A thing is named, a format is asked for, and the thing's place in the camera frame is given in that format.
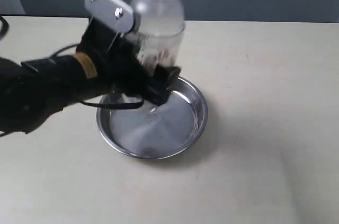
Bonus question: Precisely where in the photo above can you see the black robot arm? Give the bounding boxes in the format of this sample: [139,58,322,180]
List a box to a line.
[1,19,181,136]

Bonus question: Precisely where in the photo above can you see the black cable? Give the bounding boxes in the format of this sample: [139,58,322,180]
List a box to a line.
[0,16,145,137]

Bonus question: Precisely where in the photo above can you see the clear plastic shaker bottle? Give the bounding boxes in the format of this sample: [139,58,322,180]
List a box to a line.
[131,0,186,75]

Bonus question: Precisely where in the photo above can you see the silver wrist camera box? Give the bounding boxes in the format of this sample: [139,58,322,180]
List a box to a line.
[84,0,140,34]

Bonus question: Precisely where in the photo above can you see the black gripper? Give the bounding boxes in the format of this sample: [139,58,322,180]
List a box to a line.
[76,20,181,106]

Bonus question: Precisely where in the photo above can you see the round stainless steel tray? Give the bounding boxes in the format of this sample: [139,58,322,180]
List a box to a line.
[96,77,208,160]

